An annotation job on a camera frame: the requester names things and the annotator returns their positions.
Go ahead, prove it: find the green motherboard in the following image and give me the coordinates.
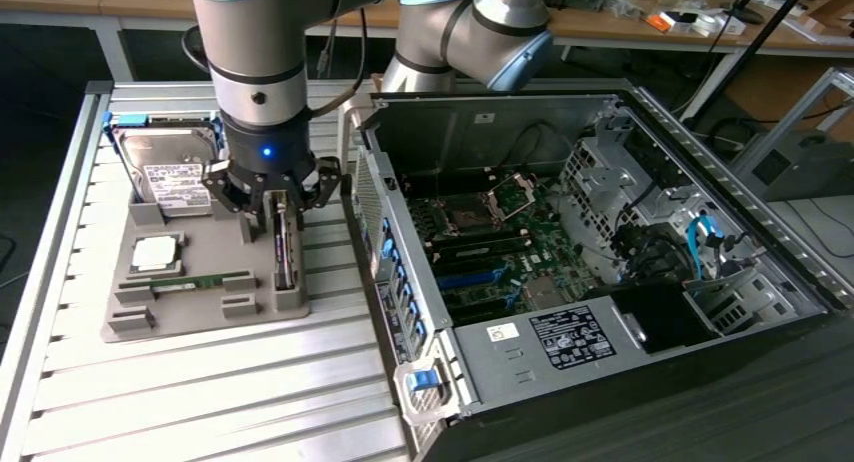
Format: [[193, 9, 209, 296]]
[[399, 179, 606, 326]]

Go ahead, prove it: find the open black PC case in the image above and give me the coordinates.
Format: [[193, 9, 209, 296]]
[[337, 86, 854, 462]]

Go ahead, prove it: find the black camera cable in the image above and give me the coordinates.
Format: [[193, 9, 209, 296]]
[[303, 6, 373, 121]]

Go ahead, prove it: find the grey parts rack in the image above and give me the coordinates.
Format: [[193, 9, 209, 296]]
[[99, 194, 314, 344]]

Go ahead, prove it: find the black graphics card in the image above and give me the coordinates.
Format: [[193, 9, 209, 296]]
[[270, 189, 303, 292]]

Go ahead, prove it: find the grey power supply unit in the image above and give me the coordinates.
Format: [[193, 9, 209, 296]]
[[443, 294, 653, 404]]

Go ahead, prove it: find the black wire bundle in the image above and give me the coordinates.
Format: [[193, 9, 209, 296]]
[[610, 221, 696, 284]]

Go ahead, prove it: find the blue wire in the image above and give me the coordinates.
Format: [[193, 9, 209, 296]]
[[685, 214, 728, 283]]

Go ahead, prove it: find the grey disk bay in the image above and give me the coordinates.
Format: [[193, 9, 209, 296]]
[[684, 269, 784, 334]]

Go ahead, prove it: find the orange box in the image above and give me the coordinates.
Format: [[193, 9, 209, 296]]
[[650, 10, 700, 33]]

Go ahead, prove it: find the grey cabinet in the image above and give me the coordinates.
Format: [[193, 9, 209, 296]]
[[730, 129, 854, 203]]

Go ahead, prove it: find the silver CPU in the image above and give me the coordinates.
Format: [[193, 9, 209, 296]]
[[131, 236, 183, 273]]

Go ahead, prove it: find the hanging cable with plug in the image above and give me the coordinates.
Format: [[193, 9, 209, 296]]
[[317, 11, 335, 79]]

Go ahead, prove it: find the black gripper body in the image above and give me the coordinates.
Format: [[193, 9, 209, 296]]
[[222, 109, 321, 193]]

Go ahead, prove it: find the metal socket cover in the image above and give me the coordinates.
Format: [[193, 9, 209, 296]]
[[486, 174, 541, 221]]

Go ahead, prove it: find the CPU socket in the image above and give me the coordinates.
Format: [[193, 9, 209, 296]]
[[443, 194, 500, 233]]

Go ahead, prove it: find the black fan shroud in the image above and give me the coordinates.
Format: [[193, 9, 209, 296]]
[[610, 281, 726, 356]]

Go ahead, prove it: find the black monitor stand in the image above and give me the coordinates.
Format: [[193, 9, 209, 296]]
[[717, 0, 769, 24]]

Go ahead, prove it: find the blue card retainer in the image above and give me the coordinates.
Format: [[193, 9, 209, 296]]
[[378, 219, 429, 356]]

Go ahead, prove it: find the green RAM stick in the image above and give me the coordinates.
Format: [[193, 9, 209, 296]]
[[119, 274, 255, 290]]

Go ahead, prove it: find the aluminium frame rail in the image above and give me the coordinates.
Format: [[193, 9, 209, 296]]
[[773, 66, 854, 148]]

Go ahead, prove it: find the metal drive cage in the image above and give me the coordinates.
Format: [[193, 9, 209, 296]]
[[558, 131, 646, 223]]

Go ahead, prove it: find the black wire loop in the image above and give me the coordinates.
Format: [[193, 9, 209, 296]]
[[504, 121, 580, 166]]

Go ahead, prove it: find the hard disk with blue carrier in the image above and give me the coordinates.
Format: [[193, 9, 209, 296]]
[[102, 110, 233, 218]]

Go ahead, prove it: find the black stand pole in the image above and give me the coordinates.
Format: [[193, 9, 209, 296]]
[[680, 0, 817, 126]]

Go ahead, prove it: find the white box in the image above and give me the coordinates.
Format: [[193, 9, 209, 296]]
[[693, 14, 748, 37]]

